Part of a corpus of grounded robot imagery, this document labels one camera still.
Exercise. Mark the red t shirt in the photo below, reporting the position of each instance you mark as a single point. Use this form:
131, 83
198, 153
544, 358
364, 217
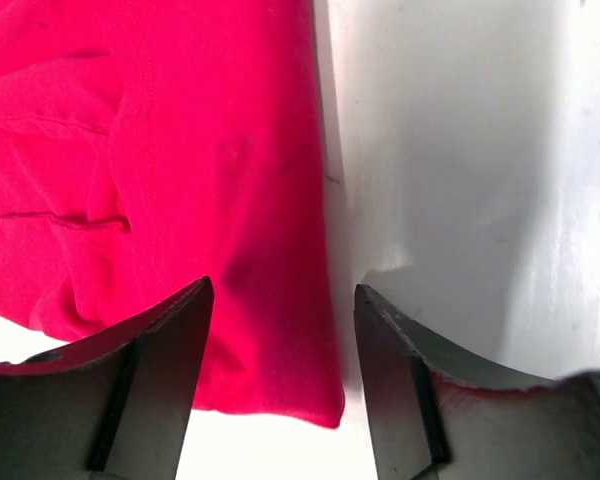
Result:
147, 144

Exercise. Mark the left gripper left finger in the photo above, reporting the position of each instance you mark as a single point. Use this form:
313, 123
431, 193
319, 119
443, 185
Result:
114, 405

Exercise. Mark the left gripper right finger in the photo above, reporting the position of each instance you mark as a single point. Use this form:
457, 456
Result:
438, 411

